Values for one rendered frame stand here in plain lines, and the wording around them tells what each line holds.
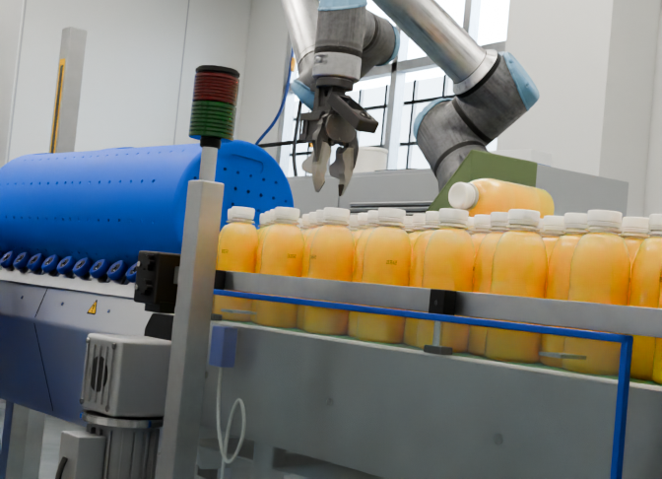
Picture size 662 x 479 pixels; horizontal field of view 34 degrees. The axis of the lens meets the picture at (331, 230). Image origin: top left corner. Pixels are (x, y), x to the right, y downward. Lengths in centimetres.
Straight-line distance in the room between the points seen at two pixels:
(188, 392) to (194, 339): 7
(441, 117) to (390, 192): 141
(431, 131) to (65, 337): 108
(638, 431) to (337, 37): 110
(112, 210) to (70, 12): 546
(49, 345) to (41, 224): 27
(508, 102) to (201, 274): 142
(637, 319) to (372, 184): 317
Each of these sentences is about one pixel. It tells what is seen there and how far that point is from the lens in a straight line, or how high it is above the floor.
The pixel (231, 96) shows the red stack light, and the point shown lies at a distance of 154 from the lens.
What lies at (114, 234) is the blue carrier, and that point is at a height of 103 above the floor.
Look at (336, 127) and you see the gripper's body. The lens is 203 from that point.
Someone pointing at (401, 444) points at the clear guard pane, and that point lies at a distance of 134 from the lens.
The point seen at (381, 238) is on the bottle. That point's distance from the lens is 152.
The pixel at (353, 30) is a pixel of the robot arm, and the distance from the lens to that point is 206.
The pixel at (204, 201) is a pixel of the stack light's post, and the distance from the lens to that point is 152.
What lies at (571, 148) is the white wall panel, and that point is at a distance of 490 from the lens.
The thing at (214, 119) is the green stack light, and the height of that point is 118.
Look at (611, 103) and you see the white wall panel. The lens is 485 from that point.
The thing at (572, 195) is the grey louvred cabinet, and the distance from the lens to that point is 383.
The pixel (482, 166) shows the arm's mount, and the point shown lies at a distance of 267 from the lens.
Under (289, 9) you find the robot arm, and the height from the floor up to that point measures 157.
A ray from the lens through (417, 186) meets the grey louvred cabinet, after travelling 409.
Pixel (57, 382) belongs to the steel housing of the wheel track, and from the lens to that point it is 246.
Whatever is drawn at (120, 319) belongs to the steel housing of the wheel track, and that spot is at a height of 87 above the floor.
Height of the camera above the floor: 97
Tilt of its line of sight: 3 degrees up
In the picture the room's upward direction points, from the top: 6 degrees clockwise
